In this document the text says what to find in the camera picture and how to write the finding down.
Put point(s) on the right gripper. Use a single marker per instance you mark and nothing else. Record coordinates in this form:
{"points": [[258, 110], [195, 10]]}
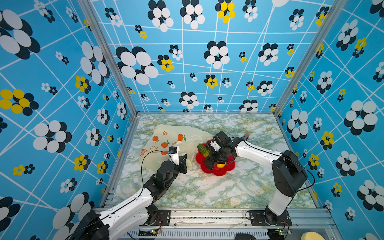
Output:
{"points": [[213, 158]]}

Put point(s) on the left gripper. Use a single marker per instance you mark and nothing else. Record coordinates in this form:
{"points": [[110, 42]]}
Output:
{"points": [[182, 163]]}

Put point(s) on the green yellow mango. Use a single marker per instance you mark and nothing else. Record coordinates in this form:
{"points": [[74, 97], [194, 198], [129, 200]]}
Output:
{"points": [[203, 150]]}

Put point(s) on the red flower-shaped plate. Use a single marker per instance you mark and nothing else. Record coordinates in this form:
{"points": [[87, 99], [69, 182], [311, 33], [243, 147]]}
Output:
{"points": [[218, 170]]}

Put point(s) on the translucent cream plastic bag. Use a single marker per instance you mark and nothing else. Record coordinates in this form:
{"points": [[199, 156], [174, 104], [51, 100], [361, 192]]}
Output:
{"points": [[164, 137]]}

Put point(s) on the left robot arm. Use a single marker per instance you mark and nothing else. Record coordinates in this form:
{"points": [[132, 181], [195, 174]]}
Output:
{"points": [[139, 209]]}

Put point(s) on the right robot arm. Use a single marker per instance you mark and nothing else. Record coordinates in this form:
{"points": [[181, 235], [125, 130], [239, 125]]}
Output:
{"points": [[288, 173]]}

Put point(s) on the yellow round object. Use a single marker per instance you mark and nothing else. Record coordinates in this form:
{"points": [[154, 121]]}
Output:
{"points": [[312, 236]]}

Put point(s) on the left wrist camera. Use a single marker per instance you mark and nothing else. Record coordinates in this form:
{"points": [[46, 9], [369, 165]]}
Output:
{"points": [[173, 153]]}

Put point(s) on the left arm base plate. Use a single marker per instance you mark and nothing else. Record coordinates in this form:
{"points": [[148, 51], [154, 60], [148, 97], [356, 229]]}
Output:
{"points": [[161, 218]]}

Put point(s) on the aluminium front rail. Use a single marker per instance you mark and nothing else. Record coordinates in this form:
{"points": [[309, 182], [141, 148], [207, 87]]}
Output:
{"points": [[231, 224]]}

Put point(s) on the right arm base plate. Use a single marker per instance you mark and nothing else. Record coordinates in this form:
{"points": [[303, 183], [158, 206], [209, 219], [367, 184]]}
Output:
{"points": [[262, 218]]}

